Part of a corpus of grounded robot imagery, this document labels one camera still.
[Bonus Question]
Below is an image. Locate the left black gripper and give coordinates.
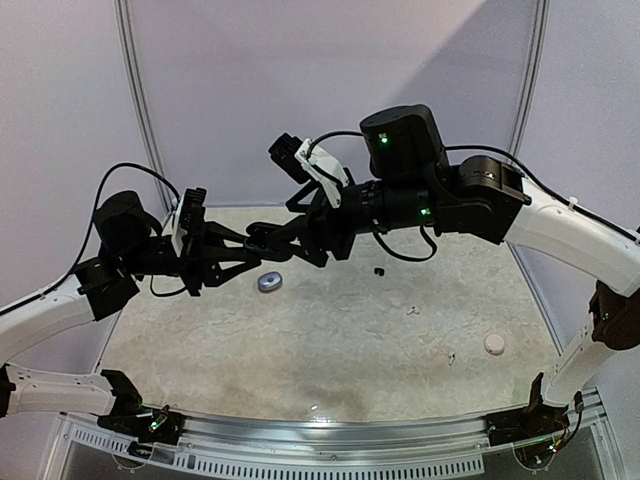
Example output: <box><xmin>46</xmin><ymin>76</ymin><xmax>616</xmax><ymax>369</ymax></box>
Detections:
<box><xmin>120</xmin><ymin>213</ymin><xmax>263</xmax><ymax>296</ymax></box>

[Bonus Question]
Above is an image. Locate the black earbud charging case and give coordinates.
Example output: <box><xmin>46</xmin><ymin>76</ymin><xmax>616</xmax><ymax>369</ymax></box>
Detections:
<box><xmin>244</xmin><ymin>222</ymin><xmax>293</xmax><ymax>263</ymax></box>

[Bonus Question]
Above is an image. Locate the blue earbud charging case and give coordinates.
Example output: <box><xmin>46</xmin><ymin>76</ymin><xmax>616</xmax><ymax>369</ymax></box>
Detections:
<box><xmin>257</xmin><ymin>272</ymin><xmax>283</xmax><ymax>293</ymax></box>

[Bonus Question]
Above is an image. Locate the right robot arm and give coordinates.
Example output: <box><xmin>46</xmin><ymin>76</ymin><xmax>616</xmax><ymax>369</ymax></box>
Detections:
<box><xmin>249</xmin><ymin>104</ymin><xmax>639</xmax><ymax>436</ymax></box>

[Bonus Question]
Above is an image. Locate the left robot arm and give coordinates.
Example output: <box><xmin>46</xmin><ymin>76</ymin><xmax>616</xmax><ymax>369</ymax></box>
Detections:
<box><xmin>1</xmin><ymin>188</ymin><xmax>261</xmax><ymax>434</ymax></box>

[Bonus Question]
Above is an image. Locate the white round charging case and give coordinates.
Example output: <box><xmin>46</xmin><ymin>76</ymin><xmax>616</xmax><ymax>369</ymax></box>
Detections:
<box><xmin>484</xmin><ymin>333</ymin><xmax>506</xmax><ymax>356</ymax></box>

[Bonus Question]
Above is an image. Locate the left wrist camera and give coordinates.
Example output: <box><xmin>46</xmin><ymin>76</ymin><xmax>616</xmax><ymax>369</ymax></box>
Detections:
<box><xmin>171</xmin><ymin>187</ymin><xmax>207</xmax><ymax>256</ymax></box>

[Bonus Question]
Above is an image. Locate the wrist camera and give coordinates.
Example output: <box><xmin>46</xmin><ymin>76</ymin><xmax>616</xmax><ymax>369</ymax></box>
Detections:
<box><xmin>171</xmin><ymin>187</ymin><xmax>207</xmax><ymax>256</ymax></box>
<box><xmin>268</xmin><ymin>133</ymin><xmax>351</xmax><ymax>209</ymax></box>

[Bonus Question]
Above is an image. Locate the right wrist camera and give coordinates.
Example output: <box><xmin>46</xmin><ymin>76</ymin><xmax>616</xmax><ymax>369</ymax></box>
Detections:
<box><xmin>268</xmin><ymin>133</ymin><xmax>351</xmax><ymax>209</ymax></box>

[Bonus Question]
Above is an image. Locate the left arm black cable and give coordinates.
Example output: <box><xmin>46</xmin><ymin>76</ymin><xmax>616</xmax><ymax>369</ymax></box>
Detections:
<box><xmin>0</xmin><ymin>163</ymin><xmax>181</xmax><ymax>316</ymax></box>

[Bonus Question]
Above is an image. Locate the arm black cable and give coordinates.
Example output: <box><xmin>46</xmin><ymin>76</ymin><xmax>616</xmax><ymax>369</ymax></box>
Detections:
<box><xmin>0</xmin><ymin>163</ymin><xmax>181</xmax><ymax>316</ymax></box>
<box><xmin>307</xmin><ymin>130</ymin><xmax>640</xmax><ymax>262</ymax></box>

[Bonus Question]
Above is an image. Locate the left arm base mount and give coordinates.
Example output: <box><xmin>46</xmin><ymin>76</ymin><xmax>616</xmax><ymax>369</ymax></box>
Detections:
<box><xmin>97</xmin><ymin>403</ymin><xmax>186</xmax><ymax>445</ymax></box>

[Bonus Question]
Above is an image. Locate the slotted white cable duct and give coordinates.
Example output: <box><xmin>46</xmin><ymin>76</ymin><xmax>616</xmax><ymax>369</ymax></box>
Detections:
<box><xmin>60</xmin><ymin>427</ymin><xmax>486</xmax><ymax>479</ymax></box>

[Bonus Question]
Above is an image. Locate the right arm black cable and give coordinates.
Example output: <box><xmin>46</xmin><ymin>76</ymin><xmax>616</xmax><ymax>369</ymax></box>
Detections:
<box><xmin>307</xmin><ymin>130</ymin><xmax>640</xmax><ymax>262</ymax></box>

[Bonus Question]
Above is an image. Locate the left aluminium frame post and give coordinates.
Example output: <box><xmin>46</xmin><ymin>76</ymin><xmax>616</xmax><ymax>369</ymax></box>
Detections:
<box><xmin>113</xmin><ymin>0</ymin><xmax>175</xmax><ymax>216</ymax></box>

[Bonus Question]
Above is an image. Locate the aluminium frame post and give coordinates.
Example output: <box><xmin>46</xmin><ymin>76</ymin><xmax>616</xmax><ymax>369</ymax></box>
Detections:
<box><xmin>488</xmin><ymin>0</ymin><xmax>550</xmax><ymax>215</ymax></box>
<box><xmin>113</xmin><ymin>0</ymin><xmax>175</xmax><ymax>216</ymax></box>

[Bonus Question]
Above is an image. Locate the right aluminium frame post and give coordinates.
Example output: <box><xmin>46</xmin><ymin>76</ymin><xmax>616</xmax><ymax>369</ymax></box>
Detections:
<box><xmin>488</xmin><ymin>0</ymin><xmax>550</xmax><ymax>215</ymax></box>

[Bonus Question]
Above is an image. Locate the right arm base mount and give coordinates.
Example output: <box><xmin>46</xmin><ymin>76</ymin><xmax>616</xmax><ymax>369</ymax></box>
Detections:
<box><xmin>484</xmin><ymin>402</ymin><xmax>584</xmax><ymax>448</ymax></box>

